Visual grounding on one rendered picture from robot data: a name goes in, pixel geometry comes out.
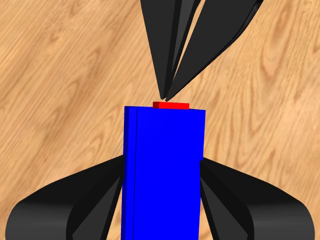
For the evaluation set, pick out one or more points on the blue hollow socket block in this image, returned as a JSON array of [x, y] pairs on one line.
[[165, 175]]

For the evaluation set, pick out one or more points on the thin red peg bar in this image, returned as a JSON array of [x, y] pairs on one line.
[[172, 105]]

